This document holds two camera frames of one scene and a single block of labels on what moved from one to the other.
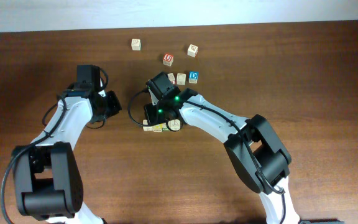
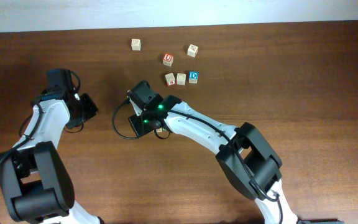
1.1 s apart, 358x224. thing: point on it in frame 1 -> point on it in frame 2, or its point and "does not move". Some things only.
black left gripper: x=115 y=106 -> x=92 y=109
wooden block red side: x=171 y=78 does not move
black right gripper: x=151 y=108 -> x=136 y=121
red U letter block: x=168 y=59 does not move
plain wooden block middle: x=181 y=79 does not move
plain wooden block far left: x=136 y=44 does not move
